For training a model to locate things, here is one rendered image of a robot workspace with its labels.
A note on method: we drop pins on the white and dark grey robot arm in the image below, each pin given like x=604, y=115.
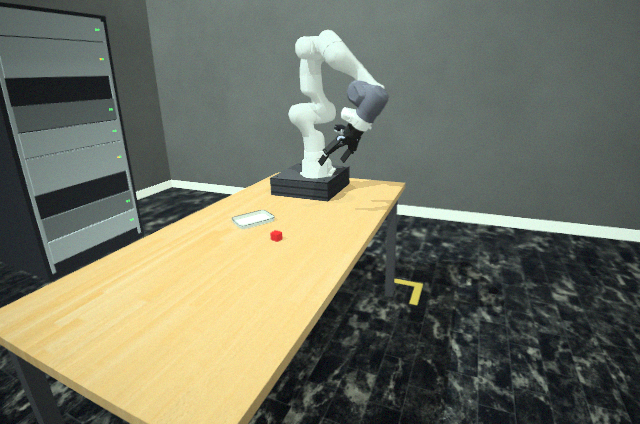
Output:
x=369, y=98

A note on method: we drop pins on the red block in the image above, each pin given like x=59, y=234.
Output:
x=276, y=235

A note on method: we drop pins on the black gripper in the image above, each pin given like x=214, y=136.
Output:
x=349, y=131

